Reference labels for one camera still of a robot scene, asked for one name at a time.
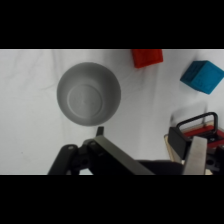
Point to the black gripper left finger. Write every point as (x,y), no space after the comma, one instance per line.
(100,156)

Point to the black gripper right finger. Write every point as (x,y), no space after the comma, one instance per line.
(196,156)

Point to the grey plastic bowl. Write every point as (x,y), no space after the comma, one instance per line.
(88,94)

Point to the blue cube block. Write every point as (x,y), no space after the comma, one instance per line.
(202,76)

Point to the red cube block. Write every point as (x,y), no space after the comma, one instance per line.
(147,57)

